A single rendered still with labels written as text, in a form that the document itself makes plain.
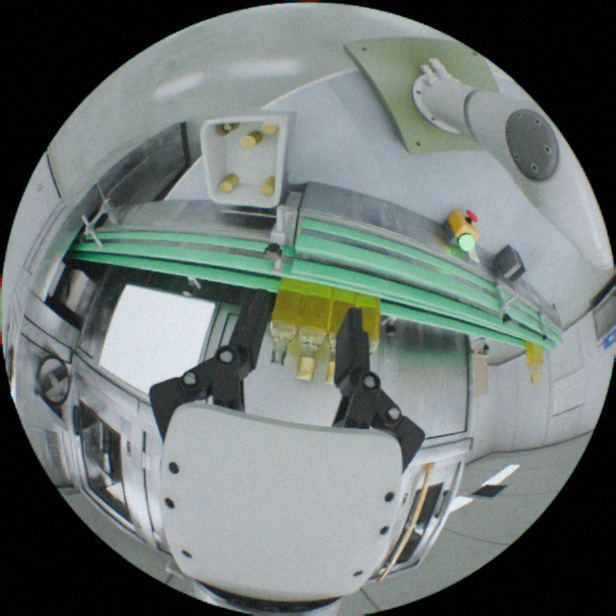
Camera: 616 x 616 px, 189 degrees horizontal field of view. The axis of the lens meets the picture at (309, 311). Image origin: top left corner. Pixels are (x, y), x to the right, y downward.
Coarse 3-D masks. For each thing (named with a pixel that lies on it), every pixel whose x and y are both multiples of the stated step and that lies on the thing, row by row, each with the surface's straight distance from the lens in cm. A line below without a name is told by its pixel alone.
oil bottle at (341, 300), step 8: (336, 288) 47; (336, 296) 46; (344, 296) 46; (352, 296) 47; (336, 304) 45; (344, 304) 45; (352, 304) 46; (336, 312) 44; (344, 312) 45; (336, 320) 43; (328, 328) 44; (336, 328) 43; (328, 336) 43; (328, 344) 43
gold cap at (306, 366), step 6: (300, 360) 42; (306, 360) 41; (312, 360) 42; (300, 366) 42; (306, 366) 41; (312, 366) 42; (300, 372) 41; (306, 372) 41; (312, 372) 42; (300, 378) 42; (306, 378) 41; (312, 378) 42
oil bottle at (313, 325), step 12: (312, 288) 46; (324, 288) 47; (312, 300) 45; (324, 300) 45; (312, 312) 43; (324, 312) 44; (300, 324) 42; (312, 324) 42; (324, 324) 43; (300, 336) 42; (312, 336) 42; (324, 336) 42
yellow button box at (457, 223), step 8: (456, 216) 59; (464, 216) 61; (448, 224) 61; (456, 224) 58; (464, 224) 56; (472, 224) 61; (448, 232) 60; (456, 232) 57; (464, 232) 57; (472, 232) 58; (456, 240) 58
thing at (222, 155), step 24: (216, 120) 44; (240, 120) 42; (264, 120) 41; (216, 144) 50; (240, 144) 52; (264, 144) 50; (216, 168) 52; (240, 168) 55; (264, 168) 52; (216, 192) 54; (240, 192) 54
